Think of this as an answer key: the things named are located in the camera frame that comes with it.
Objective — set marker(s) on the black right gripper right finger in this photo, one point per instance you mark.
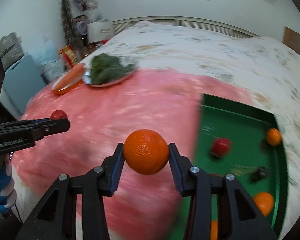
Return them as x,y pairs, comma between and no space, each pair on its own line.
189,180

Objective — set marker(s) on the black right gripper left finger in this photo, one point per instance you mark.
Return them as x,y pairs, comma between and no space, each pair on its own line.
104,180

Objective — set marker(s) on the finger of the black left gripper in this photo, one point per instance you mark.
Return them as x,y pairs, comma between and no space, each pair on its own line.
36,121
51,127

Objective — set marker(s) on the small red plum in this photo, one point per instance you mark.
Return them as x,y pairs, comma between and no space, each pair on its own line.
58,114

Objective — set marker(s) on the red apple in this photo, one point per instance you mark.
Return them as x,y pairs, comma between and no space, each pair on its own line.
221,147

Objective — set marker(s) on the orange tangerine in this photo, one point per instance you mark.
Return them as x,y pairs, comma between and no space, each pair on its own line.
265,202
273,137
214,230
146,152

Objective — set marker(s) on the dark purple plum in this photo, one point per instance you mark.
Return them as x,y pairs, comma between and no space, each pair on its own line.
259,174

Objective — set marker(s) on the blue gloved left hand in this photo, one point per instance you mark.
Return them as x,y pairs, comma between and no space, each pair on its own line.
8,195

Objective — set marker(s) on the pink plastic sheet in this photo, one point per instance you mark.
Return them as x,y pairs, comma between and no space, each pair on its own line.
165,101

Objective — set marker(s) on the orange oval plate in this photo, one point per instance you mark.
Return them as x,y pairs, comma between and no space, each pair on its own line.
59,88

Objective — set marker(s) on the green rectangular tray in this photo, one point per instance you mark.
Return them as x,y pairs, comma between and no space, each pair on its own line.
231,189

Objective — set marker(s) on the orange carrot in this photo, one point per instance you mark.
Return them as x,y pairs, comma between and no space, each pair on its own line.
74,73

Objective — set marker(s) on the silver plate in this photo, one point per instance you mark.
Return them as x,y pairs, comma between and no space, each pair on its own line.
87,80

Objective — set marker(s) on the red yellow snack bag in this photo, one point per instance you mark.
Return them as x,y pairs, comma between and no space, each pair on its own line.
68,55

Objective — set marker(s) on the grey shopping bag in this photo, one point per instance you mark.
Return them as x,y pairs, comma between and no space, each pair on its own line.
10,50

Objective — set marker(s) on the green leafy vegetable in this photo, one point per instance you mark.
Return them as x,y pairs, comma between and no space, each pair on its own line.
106,68

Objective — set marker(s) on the hanging plaid cloth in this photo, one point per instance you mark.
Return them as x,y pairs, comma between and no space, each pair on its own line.
69,27

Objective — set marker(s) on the white cardboard box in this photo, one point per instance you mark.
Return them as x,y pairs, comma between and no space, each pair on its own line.
99,31

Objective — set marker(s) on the floral bed duvet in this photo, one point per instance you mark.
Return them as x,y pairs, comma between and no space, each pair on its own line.
268,69

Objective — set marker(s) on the wooden headboard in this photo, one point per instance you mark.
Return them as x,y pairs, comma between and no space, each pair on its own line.
292,39

